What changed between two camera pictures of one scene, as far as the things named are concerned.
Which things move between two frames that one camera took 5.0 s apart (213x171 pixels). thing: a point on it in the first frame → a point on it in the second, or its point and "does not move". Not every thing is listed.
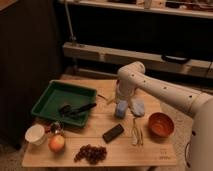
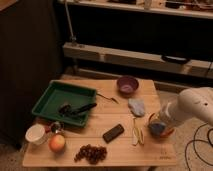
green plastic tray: [65, 103] does not move
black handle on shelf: [174, 59] does not move
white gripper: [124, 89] → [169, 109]
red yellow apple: [56, 143] does not move
